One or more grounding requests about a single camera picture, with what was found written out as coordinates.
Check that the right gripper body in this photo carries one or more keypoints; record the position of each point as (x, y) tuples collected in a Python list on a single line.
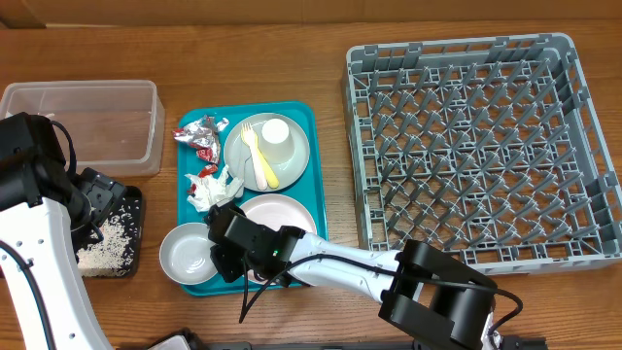
[(228, 262)]

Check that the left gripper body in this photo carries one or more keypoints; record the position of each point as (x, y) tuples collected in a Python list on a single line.
[(96, 198)]

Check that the small grey bowl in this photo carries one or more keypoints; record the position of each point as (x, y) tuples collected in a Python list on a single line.
[(184, 254)]

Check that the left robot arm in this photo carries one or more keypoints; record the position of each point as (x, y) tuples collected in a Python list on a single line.
[(49, 209)]

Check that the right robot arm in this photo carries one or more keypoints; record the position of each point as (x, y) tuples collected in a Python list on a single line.
[(421, 291)]

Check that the grey dishwasher rack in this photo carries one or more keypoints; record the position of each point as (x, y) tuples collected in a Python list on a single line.
[(489, 149)]

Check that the large white plate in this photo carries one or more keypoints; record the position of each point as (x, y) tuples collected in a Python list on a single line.
[(276, 210)]

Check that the black plastic tray bin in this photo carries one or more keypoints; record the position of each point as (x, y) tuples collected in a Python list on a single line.
[(134, 198)]

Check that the spilled white rice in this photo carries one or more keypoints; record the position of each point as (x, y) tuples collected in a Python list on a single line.
[(115, 255)]

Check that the crumpled white napkin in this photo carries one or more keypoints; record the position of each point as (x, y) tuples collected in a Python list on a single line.
[(212, 190)]

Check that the clear plastic bin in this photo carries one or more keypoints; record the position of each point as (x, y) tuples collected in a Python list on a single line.
[(117, 126)]

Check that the small red wrapper piece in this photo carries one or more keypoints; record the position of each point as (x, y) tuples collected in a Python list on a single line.
[(209, 169)]

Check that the grey round plate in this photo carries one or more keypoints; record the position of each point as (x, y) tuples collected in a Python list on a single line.
[(238, 157)]

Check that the white upturned cup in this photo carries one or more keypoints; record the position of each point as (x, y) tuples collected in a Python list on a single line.
[(276, 142)]

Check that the yellow plastic fork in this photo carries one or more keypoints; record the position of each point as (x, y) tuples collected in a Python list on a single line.
[(250, 138)]

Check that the crumpled silver red wrapper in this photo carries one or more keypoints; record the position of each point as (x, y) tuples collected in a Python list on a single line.
[(204, 136)]

